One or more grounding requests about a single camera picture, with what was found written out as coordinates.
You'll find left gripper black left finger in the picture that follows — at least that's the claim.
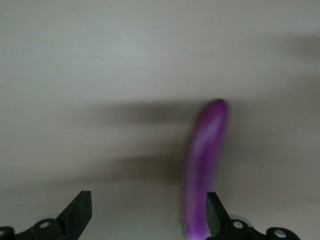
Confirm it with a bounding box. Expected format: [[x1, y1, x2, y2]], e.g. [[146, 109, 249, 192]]
[[0, 190, 92, 240]]

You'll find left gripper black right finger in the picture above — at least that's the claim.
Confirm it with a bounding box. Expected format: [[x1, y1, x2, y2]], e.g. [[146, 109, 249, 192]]
[[204, 191, 301, 240]]

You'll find brown table cover sheet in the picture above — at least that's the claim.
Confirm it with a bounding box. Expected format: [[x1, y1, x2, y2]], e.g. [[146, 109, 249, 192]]
[[0, 0, 320, 240]]

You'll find purple eggplant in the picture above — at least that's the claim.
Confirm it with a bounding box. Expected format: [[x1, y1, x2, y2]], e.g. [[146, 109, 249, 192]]
[[181, 98, 230, 240]]

